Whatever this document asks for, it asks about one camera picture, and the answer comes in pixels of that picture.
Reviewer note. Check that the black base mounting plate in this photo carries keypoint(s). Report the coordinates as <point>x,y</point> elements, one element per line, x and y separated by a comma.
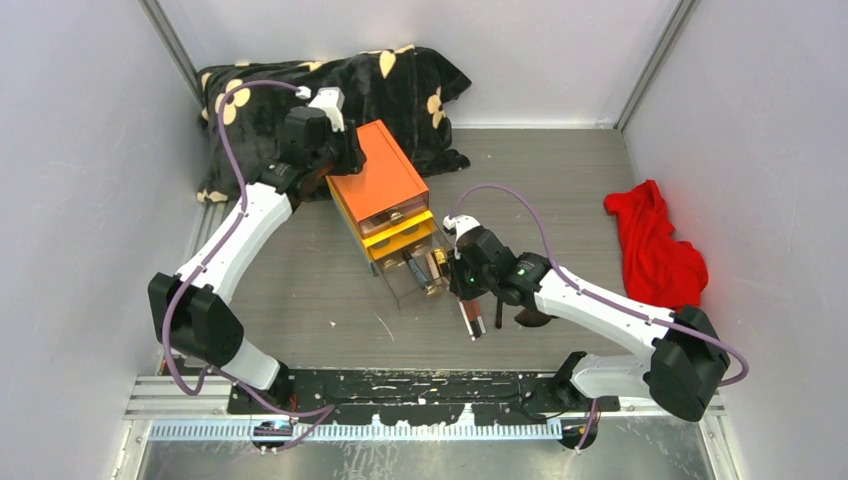
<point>425,398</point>

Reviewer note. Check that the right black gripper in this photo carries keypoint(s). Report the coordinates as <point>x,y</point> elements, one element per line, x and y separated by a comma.
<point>457,285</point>

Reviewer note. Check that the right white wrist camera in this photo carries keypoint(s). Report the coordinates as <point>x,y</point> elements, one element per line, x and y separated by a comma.
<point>457,226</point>

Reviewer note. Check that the orange drawer organizer box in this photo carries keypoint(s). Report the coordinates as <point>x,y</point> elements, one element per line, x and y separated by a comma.
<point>387,205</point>

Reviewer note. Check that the gold lipstick tube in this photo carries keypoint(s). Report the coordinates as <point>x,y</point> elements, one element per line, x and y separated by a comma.
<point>441,260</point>

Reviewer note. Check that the clear drawer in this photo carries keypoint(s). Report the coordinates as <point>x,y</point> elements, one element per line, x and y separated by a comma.
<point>398,278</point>

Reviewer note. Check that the short red lip gloss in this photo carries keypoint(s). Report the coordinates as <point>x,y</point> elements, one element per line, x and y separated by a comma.
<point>476,332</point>

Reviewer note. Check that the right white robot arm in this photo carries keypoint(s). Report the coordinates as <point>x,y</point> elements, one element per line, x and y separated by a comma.
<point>674,358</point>

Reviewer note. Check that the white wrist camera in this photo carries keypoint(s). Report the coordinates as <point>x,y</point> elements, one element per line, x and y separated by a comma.
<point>328,102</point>
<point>457,226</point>

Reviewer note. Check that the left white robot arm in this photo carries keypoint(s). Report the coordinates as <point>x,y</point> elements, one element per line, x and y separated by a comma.
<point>190,308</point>

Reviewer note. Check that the beige concealer tube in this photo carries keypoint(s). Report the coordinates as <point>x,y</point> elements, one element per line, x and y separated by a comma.
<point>435,285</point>

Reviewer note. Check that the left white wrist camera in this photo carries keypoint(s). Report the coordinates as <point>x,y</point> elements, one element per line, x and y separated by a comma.
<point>328,102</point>

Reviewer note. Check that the black floral blanket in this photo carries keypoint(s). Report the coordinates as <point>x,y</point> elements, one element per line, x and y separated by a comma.
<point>406,88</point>

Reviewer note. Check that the red cloth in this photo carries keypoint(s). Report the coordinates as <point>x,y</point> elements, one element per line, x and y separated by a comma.
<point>657,269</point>

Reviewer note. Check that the white makeup pencil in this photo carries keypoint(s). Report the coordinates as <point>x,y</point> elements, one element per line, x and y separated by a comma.
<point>467,319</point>

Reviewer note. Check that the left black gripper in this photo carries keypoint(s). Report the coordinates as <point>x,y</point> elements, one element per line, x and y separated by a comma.
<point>353,156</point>

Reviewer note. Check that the black mascara tube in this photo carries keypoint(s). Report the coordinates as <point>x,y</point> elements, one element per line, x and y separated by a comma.
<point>418,274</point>

